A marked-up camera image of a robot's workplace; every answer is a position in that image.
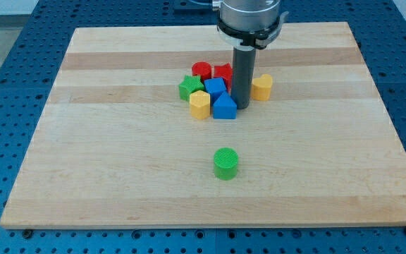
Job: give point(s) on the blue triangle block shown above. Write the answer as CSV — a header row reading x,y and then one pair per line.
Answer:
x,y
224,107

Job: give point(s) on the yellow hexagon block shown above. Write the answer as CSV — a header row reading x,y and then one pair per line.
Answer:
x,y
200,104

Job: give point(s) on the green cylinder block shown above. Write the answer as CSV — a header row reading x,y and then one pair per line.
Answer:
x,y
225,163

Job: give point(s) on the blue cube block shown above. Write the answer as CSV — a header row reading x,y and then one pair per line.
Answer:
x,y
215,87

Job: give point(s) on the green star block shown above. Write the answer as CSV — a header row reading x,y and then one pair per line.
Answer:
x,y
189,85

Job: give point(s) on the red cylinder block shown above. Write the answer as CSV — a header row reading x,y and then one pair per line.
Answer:
x,y
202,69

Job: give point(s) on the red star block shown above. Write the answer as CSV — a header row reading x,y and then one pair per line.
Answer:
x,y
225,72

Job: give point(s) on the yellow heart block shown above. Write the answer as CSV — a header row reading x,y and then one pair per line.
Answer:
x,y
261,87

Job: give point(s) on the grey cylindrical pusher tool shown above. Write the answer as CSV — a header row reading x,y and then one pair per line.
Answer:
x,y
243,69

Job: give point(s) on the wooden board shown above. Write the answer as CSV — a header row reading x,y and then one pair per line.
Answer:
x,y
116,148

